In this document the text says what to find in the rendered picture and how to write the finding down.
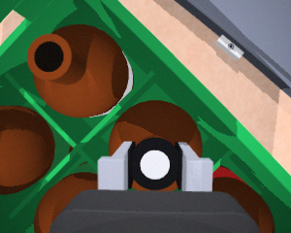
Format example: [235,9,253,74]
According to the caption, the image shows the dark grey tray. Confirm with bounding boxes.
[175,0,291,98]

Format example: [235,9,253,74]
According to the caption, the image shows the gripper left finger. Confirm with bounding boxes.
[98,142,136,190]

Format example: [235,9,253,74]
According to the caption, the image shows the green plastic crate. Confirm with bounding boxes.
[0,0,291,233]

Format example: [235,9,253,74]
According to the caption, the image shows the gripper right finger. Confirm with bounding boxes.
[175,142,213,191]

